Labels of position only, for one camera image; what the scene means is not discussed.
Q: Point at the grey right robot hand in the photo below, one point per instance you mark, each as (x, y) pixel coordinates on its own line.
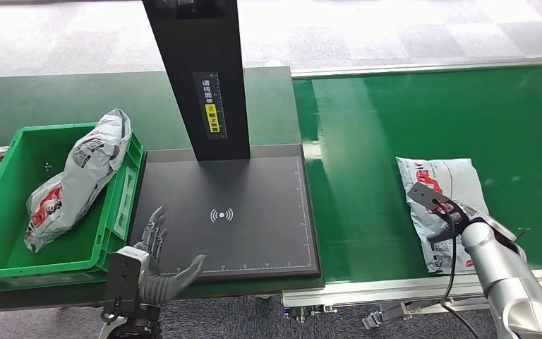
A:
(444, 235)

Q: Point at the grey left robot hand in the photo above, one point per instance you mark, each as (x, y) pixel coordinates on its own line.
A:
(188, 273)

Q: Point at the grey mailer bag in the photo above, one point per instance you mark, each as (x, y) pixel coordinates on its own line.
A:
(458, 178)
(81, 178)

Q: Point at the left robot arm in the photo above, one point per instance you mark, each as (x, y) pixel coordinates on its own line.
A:
(156, 290)

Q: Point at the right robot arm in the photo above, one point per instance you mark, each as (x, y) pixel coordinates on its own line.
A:
(500, 271)

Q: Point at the black inbound scanner machine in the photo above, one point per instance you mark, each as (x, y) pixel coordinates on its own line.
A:
(252, 187)

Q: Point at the green conveyor belt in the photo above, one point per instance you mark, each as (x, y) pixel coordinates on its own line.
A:
(392, 140)

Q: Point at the black connector block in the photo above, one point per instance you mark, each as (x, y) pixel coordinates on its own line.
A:
(301, 313)

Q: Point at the grey mailer bag, crumpled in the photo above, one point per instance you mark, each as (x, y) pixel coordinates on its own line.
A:
(81, 178)

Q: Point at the black and yellow label sticker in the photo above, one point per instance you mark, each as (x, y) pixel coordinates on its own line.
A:
(211, 107)

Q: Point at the green plastic crate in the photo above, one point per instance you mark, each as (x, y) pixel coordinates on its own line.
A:
(0, 210)

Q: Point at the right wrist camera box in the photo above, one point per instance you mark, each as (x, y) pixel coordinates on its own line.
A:
(432, 199)

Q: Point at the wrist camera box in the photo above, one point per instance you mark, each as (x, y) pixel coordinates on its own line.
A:
(432, 199)
(123, 280)

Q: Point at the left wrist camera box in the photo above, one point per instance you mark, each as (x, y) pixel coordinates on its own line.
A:
(123, 280)

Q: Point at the aluminium conveyor frame rail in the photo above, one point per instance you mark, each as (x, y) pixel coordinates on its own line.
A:
(439, 66)
(369, 292)

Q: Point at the grey metal bracket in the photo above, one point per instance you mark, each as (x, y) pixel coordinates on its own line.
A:
(388, 314)

